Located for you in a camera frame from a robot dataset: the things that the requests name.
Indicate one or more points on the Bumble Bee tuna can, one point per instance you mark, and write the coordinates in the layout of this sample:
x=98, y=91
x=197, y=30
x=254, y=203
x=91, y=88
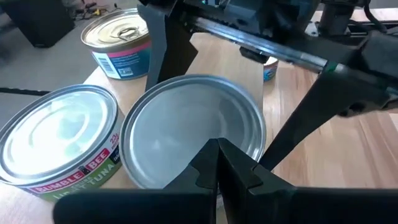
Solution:
x=56, y=137
x=186, y=124

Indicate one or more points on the large black case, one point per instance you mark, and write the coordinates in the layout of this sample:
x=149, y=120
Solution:
x=37, y=21

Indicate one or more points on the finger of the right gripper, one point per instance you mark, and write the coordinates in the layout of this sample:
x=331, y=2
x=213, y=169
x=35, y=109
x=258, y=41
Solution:
x=326, y=102
x=168, y=46

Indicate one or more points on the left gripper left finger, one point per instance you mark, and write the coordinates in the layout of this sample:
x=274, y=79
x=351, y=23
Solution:
x=155, y=208

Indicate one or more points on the blue Wild Planet can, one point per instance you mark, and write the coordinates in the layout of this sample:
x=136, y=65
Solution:
x=124, y=59
x=270, y=73

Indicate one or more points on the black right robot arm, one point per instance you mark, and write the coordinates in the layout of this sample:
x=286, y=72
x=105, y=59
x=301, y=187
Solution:
x=335, y=15

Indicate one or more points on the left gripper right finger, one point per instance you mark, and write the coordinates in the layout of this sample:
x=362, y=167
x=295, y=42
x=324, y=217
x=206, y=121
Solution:
x=295, y=208

